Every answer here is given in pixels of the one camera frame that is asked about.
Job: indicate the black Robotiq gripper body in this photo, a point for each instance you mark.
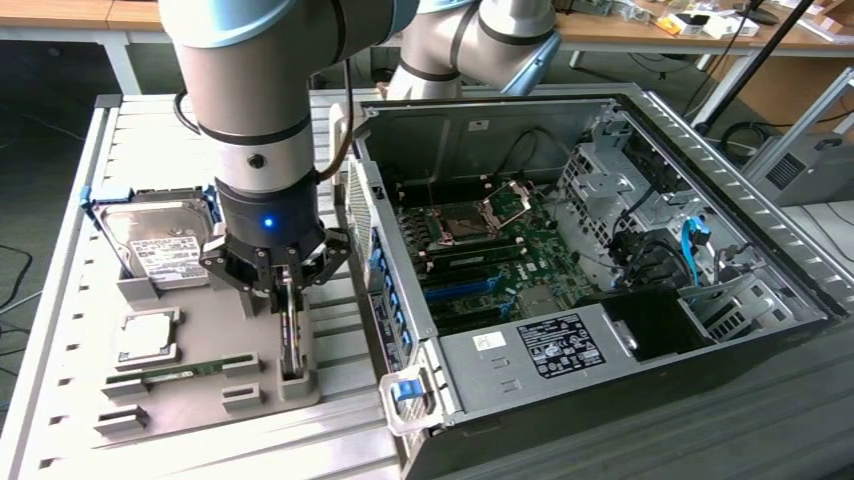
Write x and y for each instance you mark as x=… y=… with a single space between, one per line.
x=267 y=220

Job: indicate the black graphics card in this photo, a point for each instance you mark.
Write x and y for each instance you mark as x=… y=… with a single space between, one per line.
x=293 y=335

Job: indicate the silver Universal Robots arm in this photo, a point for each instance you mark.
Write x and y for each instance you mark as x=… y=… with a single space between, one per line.
x=247 y=100

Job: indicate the silver hard disk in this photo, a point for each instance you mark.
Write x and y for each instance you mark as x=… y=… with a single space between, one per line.
x=154 y=230

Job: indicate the grey parts rack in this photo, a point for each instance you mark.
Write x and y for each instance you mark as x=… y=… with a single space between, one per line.
x=207 y=340

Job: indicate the silver CPU chip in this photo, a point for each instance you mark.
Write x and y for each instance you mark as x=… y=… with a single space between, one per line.
x=147 y=335

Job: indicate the thin metal locking lever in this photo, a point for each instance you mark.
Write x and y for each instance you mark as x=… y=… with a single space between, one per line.
x=431 y=192

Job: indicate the blue expansion slot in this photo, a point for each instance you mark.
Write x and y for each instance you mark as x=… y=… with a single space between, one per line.
x=461 y=289

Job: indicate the green RAM stick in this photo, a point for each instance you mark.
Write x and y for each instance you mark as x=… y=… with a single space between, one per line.
x=187 y=372

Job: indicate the black installed RAM stick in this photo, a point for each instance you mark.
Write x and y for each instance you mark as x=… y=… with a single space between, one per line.
x=477 y=255

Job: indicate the blue disk caddy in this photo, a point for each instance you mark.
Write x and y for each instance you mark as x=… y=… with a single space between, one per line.
x=117 y=194

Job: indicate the black expansion slot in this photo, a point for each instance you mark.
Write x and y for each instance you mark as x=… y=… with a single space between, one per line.
x=467 y=315

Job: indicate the metal socket cover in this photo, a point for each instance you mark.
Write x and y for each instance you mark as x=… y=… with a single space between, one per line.
x=510 y=202

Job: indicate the blue case latch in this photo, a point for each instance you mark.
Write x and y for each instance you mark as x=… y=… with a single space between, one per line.
x=405 y=391

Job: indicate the green motherboard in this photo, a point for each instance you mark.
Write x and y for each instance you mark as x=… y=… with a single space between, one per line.
x=541 y=250

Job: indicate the grey chipset heatsink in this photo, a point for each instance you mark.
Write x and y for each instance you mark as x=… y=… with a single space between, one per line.
x=544 y=300

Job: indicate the grey power supply unit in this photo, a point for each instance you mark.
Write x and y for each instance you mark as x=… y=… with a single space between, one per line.
x=494 y=380

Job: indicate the perforated metal disk bay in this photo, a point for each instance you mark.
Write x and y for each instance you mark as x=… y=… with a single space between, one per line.
x=601 y=150

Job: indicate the wooden desk with white legs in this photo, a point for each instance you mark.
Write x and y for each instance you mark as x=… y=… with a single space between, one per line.
x=40 y=15

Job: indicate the open black PC case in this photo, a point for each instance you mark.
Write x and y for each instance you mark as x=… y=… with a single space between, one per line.
x=768 y=380

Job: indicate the black white desk gadget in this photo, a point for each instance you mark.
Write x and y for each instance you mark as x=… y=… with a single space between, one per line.
x=688 y=22

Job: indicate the black tripod pole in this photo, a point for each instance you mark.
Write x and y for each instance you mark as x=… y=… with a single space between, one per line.
x=749 y=70

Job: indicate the small white box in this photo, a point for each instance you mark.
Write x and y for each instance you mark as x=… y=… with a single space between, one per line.
x=730 y=29

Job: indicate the grey metal cabinet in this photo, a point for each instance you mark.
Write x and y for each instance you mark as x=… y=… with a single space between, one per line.
x=821 y=170

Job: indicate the wooden desk with side panel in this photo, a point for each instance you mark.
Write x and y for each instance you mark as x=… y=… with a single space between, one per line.
x=794 y=85

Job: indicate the black monitor stand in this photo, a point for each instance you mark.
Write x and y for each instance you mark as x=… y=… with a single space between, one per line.
x=761 y=15

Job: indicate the silver metal drive bracket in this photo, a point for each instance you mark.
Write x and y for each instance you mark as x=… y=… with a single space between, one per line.
x=734 y=310

